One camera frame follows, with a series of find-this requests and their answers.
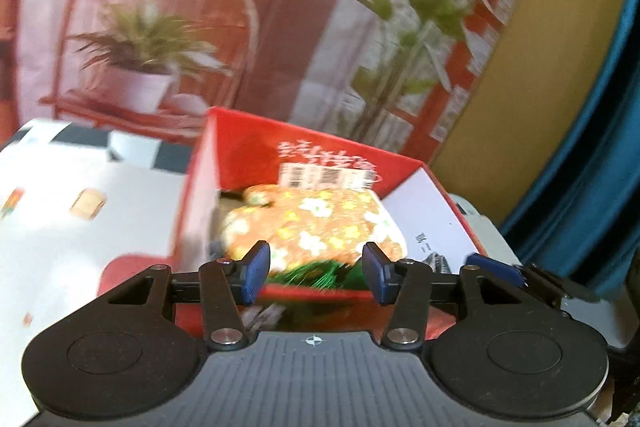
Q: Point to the blue curtain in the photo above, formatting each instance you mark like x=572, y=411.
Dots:
x=590, y=157

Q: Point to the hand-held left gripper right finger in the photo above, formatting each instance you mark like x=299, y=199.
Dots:
x=376, y=272

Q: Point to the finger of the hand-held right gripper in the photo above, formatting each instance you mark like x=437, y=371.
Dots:
x=495, y=268

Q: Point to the green fuzzy item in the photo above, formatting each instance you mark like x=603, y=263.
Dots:
x=310, y=278

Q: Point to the red cardboard box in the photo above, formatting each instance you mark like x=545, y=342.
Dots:
x=240, y=147

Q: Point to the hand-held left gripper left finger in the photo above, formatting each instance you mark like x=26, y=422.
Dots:
x=257, y=272

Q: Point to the orange floral plush item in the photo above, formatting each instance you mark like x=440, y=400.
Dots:
x=320, y=217

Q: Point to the printed room scene backdrop cloth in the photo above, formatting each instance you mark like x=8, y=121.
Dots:
x=280, y=7

